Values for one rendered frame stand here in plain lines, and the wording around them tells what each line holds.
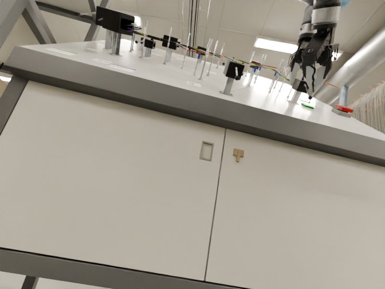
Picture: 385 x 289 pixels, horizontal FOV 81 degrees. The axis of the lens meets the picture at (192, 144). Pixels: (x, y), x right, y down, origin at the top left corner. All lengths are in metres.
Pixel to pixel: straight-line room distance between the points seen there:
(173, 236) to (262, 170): 0.30
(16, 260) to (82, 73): 0.45
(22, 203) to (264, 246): 0.58
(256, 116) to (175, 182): 0.29
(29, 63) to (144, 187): 0.43
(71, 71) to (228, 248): 0.60
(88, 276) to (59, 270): 0.06
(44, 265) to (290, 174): 0.64
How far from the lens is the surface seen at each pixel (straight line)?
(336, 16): 0.89
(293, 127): 0.72
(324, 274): 0.75
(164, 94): 0.63
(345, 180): 0.82
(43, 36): 0.99
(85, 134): 0.64
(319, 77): 0.89
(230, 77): 0.71
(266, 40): 3.80
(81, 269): 0.61
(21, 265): 0.64
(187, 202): 0.59
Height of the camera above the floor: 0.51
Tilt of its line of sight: 20 degrees up
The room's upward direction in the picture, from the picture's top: 11 degrees clockwise
